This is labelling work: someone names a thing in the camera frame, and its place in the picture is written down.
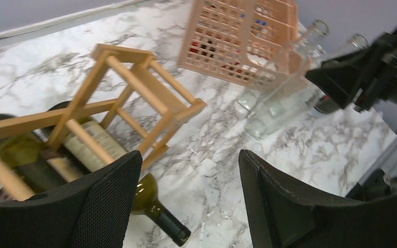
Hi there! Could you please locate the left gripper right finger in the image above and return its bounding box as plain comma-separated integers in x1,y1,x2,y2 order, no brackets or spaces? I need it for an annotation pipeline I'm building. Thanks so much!
238,149,397,247

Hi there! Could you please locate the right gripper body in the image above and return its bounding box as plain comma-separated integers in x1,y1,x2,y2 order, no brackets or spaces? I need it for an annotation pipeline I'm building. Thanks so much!
355,27,397,111

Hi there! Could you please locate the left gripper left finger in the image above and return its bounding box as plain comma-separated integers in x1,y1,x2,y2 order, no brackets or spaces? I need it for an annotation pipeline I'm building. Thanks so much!
0,151,142,247

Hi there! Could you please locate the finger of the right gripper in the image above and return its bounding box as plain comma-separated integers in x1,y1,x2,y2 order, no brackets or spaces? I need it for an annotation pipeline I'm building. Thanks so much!
304,47,380,109

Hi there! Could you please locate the clear tall glass bottle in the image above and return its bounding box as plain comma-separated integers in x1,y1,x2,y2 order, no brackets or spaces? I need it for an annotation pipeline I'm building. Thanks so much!
245,20,329,140

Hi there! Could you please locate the dark wine bottle black neck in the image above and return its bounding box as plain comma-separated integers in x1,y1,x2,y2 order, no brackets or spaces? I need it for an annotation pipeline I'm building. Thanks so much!
0,114,83,200

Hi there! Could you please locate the green wine bottle white label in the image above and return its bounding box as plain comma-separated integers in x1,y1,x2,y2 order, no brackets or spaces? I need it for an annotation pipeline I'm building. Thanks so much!
41,101,192,248

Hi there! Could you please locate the wooden wine rack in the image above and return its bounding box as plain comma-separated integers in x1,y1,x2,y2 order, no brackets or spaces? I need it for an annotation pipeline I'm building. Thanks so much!
0,43,206,201

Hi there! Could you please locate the clear round glass bottle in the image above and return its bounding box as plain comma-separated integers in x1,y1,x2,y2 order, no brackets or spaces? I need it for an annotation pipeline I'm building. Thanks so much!
311,96,340,116

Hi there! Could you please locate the orange plastic file organizer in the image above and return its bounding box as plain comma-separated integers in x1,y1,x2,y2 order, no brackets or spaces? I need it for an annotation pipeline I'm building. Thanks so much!
177,1,298,86

